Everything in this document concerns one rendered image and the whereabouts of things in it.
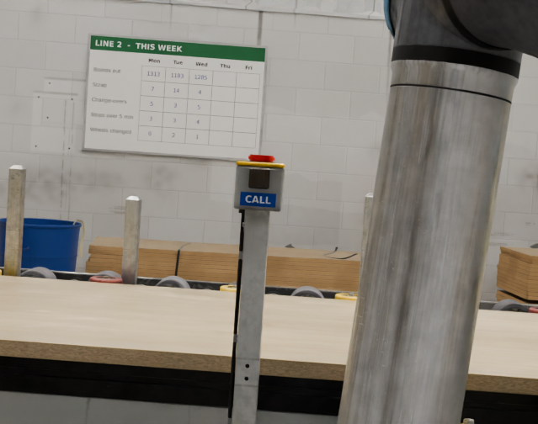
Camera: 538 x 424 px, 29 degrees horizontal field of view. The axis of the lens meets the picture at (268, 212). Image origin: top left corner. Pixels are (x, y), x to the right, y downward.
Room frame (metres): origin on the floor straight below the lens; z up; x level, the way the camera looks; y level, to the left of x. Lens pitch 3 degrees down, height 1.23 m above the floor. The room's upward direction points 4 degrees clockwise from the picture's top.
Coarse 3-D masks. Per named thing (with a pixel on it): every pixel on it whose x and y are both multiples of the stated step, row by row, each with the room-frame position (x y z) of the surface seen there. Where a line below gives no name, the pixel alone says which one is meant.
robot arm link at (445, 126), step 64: (384, 0) 1.00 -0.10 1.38; (448, 0) 0.88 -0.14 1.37; (448, 64) 0.91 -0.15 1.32; (512, 64) 0.93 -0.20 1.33; (384, 128) 0.96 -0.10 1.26; (448, 128) 0.91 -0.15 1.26; (384, 192) 0.94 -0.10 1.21; (448, 192) 0.91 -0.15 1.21; (384, 256) 0.93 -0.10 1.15; (448, 256) 0.91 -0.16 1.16; (384, 320) 0.92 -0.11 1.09; (448, 320) 0.91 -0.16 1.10; (384, 384) 0.91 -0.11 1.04; (448, 384) 0.91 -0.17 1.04
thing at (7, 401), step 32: (0, 384) 1.78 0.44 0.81; (32, 384) 1.78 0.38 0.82; (64, 384) 1.78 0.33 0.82; (96, 384) 1.78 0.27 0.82; (128, 384) 1.78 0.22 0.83; (160, 384) 1.78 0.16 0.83; (192, 384) 1.78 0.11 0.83; (224, 384) 1.78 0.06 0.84; (288, 384) 1.77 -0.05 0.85; (320, 384) 1.77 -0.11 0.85; (0, 416) 1.78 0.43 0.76; (32, 416) 1.78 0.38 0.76; (64, 416) 1.78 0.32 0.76; (96, 416) 1.78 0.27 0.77; (128, 416) 1.78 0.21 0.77; (160, 416) 1.77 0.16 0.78; (192, 416) 1.77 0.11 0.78; (224, 416) 1.77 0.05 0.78; (288, 416) 1.77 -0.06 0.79; (320, 416) 1.77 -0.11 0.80; (480, 416) 1.76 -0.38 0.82; (512, 416) 1.76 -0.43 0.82
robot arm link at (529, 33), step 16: (464, 0) 0.86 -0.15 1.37; (480, 0) 0.85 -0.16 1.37; (496, 0) 0.83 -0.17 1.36; (512, 0) 0.83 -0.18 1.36; (528, 0) 0.82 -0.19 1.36; (464, 16) 0.87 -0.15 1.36; (480, 16) 0.85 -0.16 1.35; (496, 16) 0.84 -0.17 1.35; (512, 16) 0.83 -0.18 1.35; (528, 16) 0.82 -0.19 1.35; (480, 32) 0.87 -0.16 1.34; (496, 32) 0.86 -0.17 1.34; (512, 32) 0.84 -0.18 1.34; (528, 32) 0.83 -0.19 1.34; (512, 48) 0.87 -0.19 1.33; (528, 48) 0.85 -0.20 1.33
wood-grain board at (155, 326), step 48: (0, 288) 2.32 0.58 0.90; (48, 288) 2.37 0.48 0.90; (96, 288) 2.42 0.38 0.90; (144, 288) 2.48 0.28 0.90; (0, 336) 1.75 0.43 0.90; (48, 336) 1.78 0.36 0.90; (96, 336) 1.81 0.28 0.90; (144, 336) 1.84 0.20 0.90; (192, 336) 1.87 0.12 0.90; (288, 336) 1.94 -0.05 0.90; (336, 336) 1.98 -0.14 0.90; (480, 336) 2.10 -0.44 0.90; (528, 336) 2.14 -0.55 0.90; (480, 384) 1.70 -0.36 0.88; (528, 384) 1.70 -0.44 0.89
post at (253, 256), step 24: (264, 216) 1.55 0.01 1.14; (240, 240) 1.57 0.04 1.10; (264, 240) 1.55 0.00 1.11; (240, 264) 1.57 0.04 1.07; (264, 264) 1.55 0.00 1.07; (240, 288) 1.57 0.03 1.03; (264, 288) 1.57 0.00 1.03; (240, 312) 1.55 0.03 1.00; (240, 336) 1.55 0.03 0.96; (240, 360) 1.55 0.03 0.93; (240, 384) 1.55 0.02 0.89; (240, 408) 1.55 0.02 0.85
